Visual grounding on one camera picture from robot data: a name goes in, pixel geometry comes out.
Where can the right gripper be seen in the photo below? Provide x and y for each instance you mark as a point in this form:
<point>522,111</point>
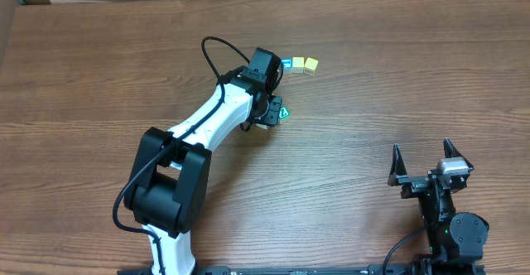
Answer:
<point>397,175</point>

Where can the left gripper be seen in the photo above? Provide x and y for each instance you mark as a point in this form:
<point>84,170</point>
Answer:
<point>271,115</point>

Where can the green letter Z block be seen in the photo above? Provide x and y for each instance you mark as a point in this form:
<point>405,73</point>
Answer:
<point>284,115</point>

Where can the white picture block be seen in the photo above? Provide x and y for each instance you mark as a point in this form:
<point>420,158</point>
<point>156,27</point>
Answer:
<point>262,126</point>

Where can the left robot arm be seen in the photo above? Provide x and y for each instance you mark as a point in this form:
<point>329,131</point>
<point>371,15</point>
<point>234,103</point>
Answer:
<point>169,177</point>

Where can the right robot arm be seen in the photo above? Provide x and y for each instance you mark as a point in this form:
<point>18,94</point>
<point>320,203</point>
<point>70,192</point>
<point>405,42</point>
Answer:
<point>456,240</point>

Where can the blue letter block top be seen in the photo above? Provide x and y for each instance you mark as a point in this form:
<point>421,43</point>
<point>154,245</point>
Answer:
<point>287,65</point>

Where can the yellow block top middle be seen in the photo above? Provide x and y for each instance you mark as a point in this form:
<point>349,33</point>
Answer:
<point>298,65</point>

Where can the yellow block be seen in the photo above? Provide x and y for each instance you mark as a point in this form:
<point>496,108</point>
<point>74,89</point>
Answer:
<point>310,66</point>
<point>298,65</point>

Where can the yellow block top right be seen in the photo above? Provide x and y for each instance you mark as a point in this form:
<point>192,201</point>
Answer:
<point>310,66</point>

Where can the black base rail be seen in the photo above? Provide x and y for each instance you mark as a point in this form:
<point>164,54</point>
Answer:
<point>372,269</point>

